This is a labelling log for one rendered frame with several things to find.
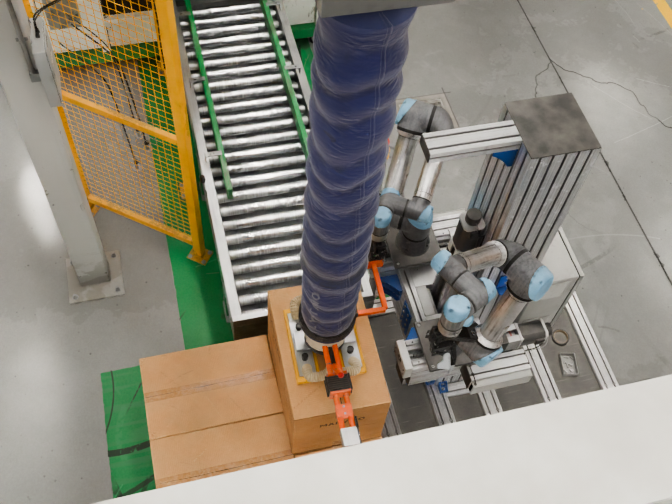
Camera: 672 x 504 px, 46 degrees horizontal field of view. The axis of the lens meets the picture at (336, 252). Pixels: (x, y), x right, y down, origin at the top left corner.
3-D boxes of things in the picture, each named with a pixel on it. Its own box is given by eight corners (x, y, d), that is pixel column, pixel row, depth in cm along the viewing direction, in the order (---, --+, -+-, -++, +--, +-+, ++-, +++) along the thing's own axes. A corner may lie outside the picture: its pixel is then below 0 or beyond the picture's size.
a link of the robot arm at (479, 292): (476, 264, 252) (451, 282, 247) (501, 288, 247) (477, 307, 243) (470, 276, 258) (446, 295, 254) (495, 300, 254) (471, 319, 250)
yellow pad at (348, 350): (326, 305, 344) (327, 299, 340) (349, 301, 346) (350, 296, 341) (342, 377, 327) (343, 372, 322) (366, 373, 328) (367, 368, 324)
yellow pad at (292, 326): (282, 311, 341) (282, 306, 337) (305, 308, 343) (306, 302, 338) (296, 385, 323) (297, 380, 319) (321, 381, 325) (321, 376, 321)
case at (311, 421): (267, 332, 380) (267, 290, 346) (349, 318, 387) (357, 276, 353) (291, 453, 349) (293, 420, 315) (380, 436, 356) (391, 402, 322)
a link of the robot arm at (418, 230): (425, 244, 341) (431, 226, 330) (395, 235, 343) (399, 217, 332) (432, 222, 348) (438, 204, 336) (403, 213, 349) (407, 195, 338)
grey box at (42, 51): (47, 73, 335) (29, 17, 310) (60, 71, 336) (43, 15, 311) (50, 108, 325) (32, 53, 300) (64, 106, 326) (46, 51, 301)
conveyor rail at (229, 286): (168, 18, 511) (165, -6, 495) (176, 17, 512) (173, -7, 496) (233, 336, 393) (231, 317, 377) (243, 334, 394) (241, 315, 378)
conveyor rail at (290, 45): (269, 6, 523) (269, -18, 507) (276, 5, 524) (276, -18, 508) (360, 311, 405) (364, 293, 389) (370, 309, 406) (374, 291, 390)
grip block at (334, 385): (323, 379, 315) (324, 373, 310) (347, 375, 316) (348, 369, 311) (327, 399, 310) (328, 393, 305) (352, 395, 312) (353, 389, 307)
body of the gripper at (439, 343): (424, 337, 265) (430, 320, 255) (448, 332, 267) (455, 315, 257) (431, 358, 261) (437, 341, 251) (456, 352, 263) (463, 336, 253)
